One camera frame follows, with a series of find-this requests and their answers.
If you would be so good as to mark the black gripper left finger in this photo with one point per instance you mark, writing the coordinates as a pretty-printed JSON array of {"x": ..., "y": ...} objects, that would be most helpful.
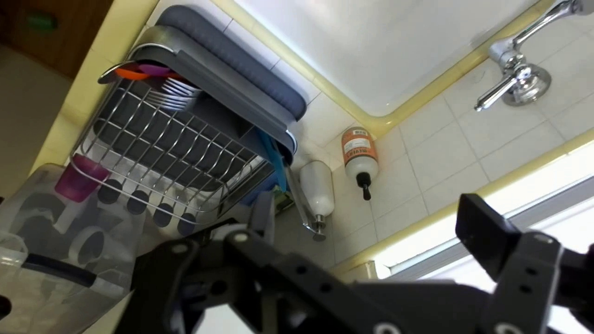
[{"x": 280, "y": 280}]

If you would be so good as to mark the clear plastic container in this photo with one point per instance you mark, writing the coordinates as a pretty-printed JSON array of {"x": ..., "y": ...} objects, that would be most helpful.
[{"x": 57, "y": 261}]

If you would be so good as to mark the white window blind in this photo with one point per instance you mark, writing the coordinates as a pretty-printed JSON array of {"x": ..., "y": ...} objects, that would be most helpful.
[{"x": 434, "y": 263}]

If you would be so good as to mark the orange kitchen utensil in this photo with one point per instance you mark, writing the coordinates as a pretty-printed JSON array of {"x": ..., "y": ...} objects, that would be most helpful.
[{"x": 131, "y": 74}]

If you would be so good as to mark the white sink basin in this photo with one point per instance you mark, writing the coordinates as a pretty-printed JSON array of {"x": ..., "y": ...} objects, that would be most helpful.
[{"x": 384, "y": 44}]

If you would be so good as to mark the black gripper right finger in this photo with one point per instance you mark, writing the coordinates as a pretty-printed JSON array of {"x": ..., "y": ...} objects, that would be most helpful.
[{"x": 527, "y": 280}]

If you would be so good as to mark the white translucent soap bottle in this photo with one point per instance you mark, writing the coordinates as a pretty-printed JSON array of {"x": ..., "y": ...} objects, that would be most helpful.
[{"x": 319, "y": 192}]

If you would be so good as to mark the purple plastic cup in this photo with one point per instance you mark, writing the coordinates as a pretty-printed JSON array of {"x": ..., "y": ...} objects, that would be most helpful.
[{"x": 79, "y": 179}]

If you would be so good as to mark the grey dish rack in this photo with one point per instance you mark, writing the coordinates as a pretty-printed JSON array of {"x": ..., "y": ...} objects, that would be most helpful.
[{"x": 224, "y": 94}]

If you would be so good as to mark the white stacked plates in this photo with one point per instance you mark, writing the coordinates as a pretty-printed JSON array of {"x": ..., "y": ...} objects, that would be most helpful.
[{"x": 179, "y": 94}]

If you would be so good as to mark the orange soap pump bottle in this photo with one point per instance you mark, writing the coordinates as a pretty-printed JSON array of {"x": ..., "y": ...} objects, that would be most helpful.
[{"x": 359, "y": 152}]

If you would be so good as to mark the chrome wall faucet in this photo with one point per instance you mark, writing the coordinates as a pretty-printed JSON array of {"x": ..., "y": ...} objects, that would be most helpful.
[{"x": 521, "y": 77}]

